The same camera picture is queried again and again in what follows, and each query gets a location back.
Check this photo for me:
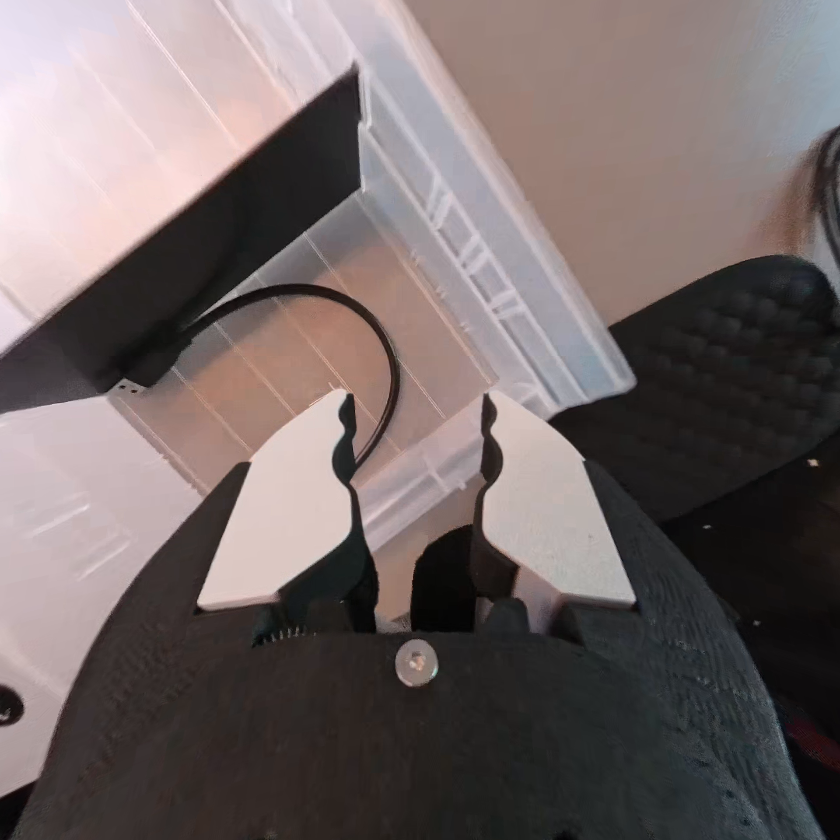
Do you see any black honeycomb cushion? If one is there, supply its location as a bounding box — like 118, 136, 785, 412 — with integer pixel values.
548, 255, 840, 522

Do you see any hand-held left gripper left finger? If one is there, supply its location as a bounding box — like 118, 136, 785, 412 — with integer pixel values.
196, 388, 368, 611

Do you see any clear plastic storage box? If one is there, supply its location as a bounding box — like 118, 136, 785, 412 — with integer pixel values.
0, 0, 637, 546

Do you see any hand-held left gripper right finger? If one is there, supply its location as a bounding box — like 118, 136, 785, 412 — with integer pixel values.
474, 390, 639, 608

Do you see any black cable bundle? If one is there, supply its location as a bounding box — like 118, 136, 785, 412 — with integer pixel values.
755, 121, 840, 263

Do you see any plain black usb hub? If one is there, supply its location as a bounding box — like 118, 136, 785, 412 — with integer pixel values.
0, 64, 365, 411

